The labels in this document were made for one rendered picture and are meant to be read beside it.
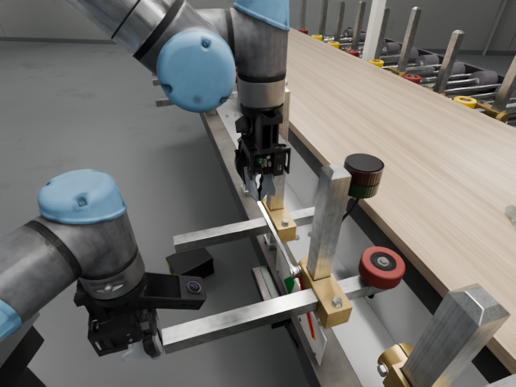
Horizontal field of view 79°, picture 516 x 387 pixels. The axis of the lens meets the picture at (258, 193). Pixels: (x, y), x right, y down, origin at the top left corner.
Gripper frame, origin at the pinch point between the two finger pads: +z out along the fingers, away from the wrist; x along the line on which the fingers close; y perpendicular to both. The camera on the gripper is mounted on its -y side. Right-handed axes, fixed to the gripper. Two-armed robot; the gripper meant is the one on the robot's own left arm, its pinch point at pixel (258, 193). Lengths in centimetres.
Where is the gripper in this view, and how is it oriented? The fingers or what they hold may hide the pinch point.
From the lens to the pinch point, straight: 64.5
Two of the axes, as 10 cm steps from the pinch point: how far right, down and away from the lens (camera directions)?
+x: 9.6, -1.8, 2.4
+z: 0.0, 8.0, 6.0
